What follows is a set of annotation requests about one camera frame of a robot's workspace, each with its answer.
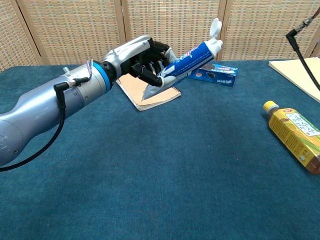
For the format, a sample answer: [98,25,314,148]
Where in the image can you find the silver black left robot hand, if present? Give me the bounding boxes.
[101,35,180,88]

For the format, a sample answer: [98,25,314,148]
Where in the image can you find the blue and white toothpaste tube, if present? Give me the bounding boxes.
[141,17,224,102]

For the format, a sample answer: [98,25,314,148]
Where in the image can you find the brown spiral notebook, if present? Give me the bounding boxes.
[115,73,183,112]

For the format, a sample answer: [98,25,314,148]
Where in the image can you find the woven folding screen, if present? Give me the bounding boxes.
[0,0,320,73]

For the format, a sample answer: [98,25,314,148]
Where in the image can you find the blue cookie box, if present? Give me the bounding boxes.
[187,62,239,88]

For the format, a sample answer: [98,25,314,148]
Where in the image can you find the blue table cloth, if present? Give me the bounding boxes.
[0,59,320,240]

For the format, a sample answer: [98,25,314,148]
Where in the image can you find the beige paper folder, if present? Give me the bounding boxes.
[268,56,320,104]

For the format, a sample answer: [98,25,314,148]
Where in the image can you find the yellow tea bottle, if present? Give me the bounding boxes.
[262,100,320,175]

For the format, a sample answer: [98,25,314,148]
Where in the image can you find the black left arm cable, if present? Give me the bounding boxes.
[0,76,91,172]

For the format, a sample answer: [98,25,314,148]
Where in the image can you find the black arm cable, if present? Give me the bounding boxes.
[285,7,320,92]
[0,76,91,172]

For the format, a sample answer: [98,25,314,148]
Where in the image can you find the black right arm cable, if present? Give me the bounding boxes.
[285,7,320,92]

